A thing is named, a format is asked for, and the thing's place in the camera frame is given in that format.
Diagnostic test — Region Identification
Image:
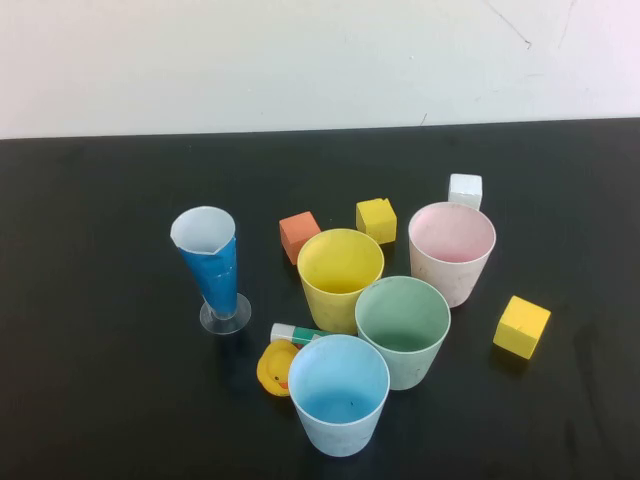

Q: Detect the yellow rubber duck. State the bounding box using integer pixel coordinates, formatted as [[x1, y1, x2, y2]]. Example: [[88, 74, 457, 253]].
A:
[[256, 339, 301, 398]]

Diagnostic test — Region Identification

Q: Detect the pink plastic cup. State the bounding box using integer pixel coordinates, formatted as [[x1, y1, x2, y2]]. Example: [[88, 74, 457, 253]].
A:
[[407, 201, 498, 309]]

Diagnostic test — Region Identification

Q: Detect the orange foam cube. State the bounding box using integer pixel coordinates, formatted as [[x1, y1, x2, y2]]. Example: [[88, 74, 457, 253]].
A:
[[278, 210, 323, 266]]

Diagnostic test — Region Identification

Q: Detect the large yellow foam cube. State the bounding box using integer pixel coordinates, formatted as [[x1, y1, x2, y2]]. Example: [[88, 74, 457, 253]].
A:
[[492, 294, 553, 361]]

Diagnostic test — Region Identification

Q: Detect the light blue plastic cup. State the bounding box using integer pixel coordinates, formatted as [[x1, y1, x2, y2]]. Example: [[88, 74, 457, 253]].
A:
[[287, 333, 391, 459]]

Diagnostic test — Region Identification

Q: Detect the light green plastic cup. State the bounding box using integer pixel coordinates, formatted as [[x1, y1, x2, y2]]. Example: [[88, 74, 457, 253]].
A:
[[354, 275, 452, 392]]

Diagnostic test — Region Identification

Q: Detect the yellow plastic cup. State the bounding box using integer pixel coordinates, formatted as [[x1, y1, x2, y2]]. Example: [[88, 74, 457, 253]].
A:
[[296, 228, 386, 336]]

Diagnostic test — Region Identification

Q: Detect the chipped yellow foam cube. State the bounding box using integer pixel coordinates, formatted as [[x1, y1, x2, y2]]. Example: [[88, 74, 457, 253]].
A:
[[355, 197, 399, 245]]

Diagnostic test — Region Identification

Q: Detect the tall clear glass, blue paper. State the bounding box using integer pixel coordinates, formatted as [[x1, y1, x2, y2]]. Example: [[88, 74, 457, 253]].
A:
[[169, 205, 253, 336]]

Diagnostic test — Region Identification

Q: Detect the white foam cube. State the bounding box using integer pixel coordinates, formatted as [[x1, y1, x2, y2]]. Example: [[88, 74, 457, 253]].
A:
[[447, 172, 484, 211]]

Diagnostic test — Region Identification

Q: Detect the green white glue stick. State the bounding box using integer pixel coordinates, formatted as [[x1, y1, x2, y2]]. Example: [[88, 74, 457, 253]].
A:
[[269, 322, 334, 347]]

